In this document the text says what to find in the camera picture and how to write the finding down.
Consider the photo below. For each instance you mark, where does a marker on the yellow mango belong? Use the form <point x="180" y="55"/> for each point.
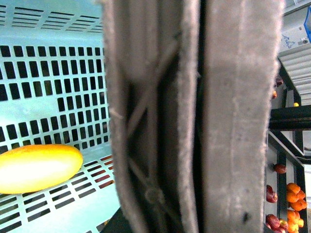
<point x="36" y="167"/>

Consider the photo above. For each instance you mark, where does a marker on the orange fruit pile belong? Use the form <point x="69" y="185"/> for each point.
<point x="296" y="199"/>

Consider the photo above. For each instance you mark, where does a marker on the red apple pile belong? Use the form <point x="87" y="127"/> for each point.
<point x="272" y="222"/>

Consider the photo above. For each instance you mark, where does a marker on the brown basket handle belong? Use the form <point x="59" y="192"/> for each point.
<point x="189" y="86"/>

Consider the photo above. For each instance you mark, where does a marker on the light blue plastic basket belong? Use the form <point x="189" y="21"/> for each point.
<point x="52" y="91"/>

